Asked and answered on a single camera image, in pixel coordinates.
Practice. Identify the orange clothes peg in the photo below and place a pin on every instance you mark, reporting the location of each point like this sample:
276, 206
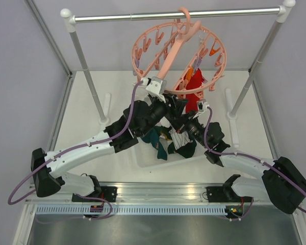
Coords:
189, 74

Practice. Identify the teal reindeer sock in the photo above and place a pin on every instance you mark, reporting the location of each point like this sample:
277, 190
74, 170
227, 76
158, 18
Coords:
186, 151

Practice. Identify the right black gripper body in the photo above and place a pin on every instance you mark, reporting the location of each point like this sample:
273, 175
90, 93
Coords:
189, 121

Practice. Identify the teal sock front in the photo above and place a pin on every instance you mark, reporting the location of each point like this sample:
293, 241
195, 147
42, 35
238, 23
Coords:
153, 137

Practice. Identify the red sock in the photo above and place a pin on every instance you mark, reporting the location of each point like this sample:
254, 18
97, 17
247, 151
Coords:
196, 81

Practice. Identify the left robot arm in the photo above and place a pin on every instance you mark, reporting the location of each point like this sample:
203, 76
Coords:
51, 169

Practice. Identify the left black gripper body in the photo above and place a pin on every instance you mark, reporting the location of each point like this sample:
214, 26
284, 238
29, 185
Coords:
171, 111

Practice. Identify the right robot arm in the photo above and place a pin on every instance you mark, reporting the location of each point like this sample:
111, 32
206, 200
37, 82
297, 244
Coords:
276, 180

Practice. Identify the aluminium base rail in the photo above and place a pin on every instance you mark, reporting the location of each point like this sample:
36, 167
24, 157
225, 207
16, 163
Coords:
146, 193

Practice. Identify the black white striped sock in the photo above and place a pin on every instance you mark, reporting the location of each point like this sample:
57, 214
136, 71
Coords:
179, 139

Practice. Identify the metal clothes rack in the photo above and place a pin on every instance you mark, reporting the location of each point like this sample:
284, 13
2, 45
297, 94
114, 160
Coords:
71, 21

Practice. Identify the pink round clip hanger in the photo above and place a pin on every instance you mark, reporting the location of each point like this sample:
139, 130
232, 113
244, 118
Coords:
171, 37

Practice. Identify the green patterned sock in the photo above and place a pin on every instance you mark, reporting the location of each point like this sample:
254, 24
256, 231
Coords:
165, 134

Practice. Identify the white slotted cable duct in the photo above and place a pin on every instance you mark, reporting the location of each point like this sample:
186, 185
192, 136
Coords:
133, 209

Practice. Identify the white plastic basket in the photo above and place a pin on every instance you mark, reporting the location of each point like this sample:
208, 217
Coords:
145, 156

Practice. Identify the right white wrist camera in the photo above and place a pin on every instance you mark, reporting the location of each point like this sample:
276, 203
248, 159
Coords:
202, 106

